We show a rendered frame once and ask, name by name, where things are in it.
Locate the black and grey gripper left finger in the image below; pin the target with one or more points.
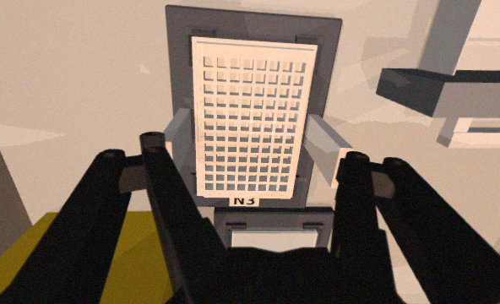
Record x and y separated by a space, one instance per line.
71 262

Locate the yellow open-top box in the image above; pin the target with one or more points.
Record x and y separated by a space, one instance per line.
138 273

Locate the light grey bench mat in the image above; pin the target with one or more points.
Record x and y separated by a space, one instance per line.
78 77

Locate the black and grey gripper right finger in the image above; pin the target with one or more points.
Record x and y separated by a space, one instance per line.
451 261

